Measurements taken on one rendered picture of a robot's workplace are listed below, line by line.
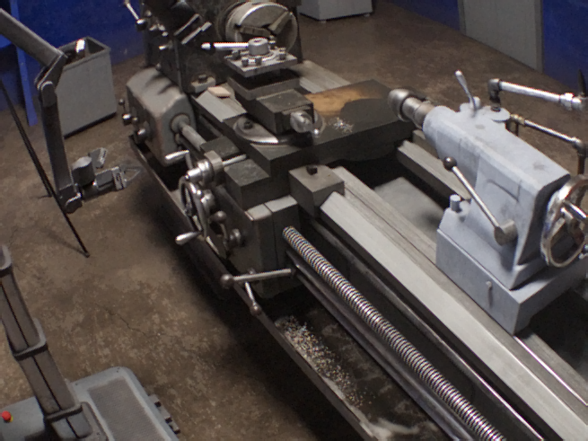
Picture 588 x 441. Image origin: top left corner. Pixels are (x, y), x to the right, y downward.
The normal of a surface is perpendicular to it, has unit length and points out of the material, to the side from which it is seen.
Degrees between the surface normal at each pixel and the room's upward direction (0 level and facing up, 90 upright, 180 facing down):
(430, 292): 36
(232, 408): 0
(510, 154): 0
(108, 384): 0
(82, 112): 90
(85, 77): 90
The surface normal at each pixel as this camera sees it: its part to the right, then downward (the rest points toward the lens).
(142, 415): -0.10, -0.82
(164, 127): 0.46, 0.46
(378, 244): -0.59, -0.48
